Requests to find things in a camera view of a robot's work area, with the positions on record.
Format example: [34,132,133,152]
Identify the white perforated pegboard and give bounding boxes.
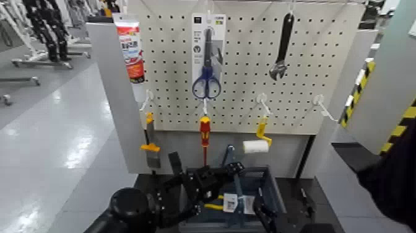
[128,0,367,136]

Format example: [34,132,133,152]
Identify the black adjustable wrench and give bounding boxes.
[268,12,295,81]

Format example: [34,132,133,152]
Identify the grey rolling base leg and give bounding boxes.
[0,76,41,87]

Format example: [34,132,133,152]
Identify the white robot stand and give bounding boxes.
[0,0,74,70]

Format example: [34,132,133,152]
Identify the black robot on stand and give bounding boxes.
[22,0,72,63]

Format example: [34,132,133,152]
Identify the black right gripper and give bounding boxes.
[253,187,336,233]

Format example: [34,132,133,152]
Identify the white product tag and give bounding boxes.
[222,193,256,216]

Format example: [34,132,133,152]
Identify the blue grey crate handle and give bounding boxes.
[221,144,248,229]

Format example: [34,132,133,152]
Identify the red white adhesive tube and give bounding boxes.
[112,13,147,103]

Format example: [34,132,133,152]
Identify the red yellow screwdriver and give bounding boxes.
[199,116,212,167]

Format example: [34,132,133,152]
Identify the blue scissors in white package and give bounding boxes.
[190,12,227,100]

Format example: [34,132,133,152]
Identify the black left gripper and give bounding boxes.
[167,151,246,203]

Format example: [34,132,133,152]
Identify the yellow handled pliers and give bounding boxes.
[203,194,226,211]

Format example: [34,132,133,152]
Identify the dark grey plastic crate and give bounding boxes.
[177,165,287,233]

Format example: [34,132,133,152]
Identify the yellow handled putty scraper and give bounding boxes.
[140,112,162,170]

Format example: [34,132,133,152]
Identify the grey panel with hazard stripes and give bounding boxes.
[337,0,416,156]

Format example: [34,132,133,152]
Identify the grey stand side panel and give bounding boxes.
[299,29,379,180]
[85,22,154,175]

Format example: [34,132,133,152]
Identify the yellow handled paint roller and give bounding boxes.
[242,116,274,155]

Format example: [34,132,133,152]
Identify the person's black garment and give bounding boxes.
[355,120,416,231]

